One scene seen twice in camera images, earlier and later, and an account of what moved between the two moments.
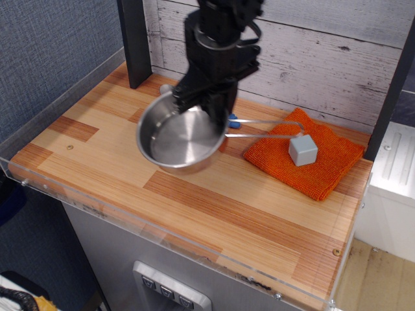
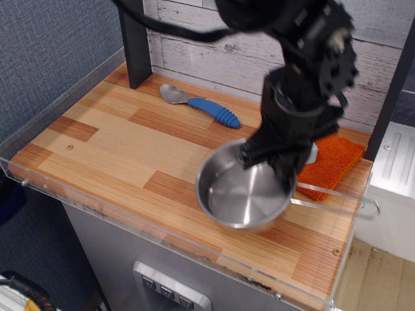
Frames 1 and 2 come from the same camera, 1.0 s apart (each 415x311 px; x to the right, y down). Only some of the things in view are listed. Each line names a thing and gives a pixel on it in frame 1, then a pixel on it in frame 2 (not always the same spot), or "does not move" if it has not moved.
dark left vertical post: (135, 39) does not move
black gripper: (213, 72) → (285, 133)
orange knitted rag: (338, 154) does not move
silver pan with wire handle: (186, 140) → (256, 197)
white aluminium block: (387, 217) does not move
